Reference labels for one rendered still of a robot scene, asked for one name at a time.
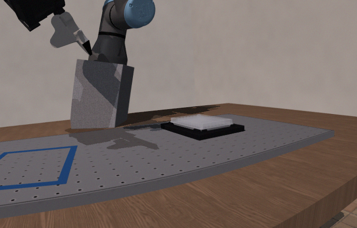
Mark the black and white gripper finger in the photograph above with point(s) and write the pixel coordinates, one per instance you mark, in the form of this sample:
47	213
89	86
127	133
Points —
67	32

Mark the blue tape outline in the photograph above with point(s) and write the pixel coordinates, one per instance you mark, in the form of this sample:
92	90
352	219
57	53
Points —
63	175

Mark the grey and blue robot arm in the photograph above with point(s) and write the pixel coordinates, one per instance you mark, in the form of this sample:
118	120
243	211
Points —
117	17

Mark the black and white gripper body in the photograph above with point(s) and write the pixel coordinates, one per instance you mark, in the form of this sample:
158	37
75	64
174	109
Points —
31	12

